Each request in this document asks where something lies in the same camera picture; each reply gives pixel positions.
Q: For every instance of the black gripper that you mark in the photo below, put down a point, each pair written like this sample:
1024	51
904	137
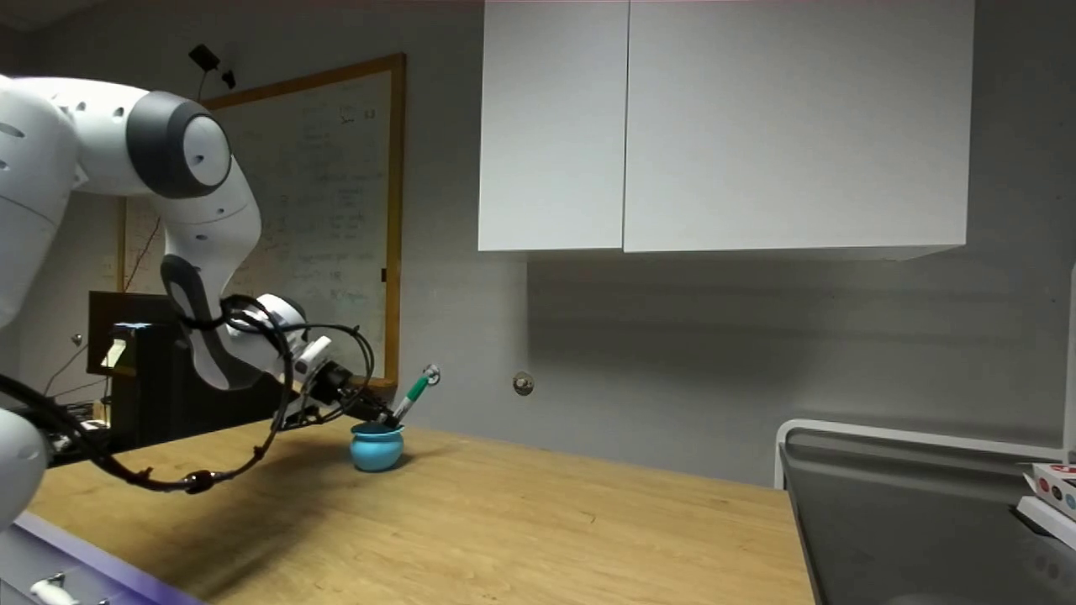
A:
335	392

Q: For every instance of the white marker with green cap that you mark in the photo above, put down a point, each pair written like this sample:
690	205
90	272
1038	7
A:
417	388

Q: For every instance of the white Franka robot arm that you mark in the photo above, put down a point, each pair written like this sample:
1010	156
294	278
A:
68	146

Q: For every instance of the small blue ceramic vase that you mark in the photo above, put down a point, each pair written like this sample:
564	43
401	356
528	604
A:
375	451

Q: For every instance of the wood-framed whiteboard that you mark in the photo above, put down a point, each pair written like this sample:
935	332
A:
323	203

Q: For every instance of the black monitor box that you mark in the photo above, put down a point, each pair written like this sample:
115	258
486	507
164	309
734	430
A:
155	392

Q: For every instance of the robot mounting platform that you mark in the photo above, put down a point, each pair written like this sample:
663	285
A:
80	559

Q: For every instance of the stack of books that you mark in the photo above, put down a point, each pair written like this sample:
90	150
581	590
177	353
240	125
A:
1051	500

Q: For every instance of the round metal wall knob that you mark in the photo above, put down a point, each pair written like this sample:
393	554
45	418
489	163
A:
523	384

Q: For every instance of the black camera on whiteboard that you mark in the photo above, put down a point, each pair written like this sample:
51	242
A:
208	62

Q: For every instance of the white wall cabinet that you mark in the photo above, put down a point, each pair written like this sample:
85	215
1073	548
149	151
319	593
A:
726	121

